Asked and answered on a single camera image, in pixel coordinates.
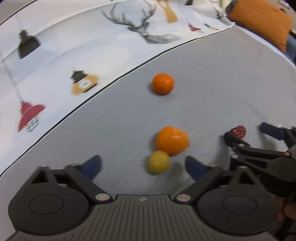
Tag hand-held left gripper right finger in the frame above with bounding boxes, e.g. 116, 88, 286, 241
173, 156, 266, 205

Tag person's right hand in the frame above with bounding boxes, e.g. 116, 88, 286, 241
276, 197, 296, 241

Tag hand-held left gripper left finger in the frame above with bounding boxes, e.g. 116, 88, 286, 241
22, 155, 113, 205

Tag orange pillow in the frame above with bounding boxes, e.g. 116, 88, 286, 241
228, 0, 293, 53

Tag small orange mandarin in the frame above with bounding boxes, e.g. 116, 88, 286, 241
152, 73, 174, 95
156, 126, 189, 156

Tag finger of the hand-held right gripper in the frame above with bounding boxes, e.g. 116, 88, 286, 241
224, 132, 288, 167
258, 122, 296, 160

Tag printed blanket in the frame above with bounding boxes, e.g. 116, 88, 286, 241
0, 0, 236, 173

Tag grey bed sheet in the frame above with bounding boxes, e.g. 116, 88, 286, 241
0, 23, 296, 202

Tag small green jujube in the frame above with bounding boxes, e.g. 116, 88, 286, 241
148, 150, 171, 175

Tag dried red date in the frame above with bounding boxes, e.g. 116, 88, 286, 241
230, 126, 247, 139

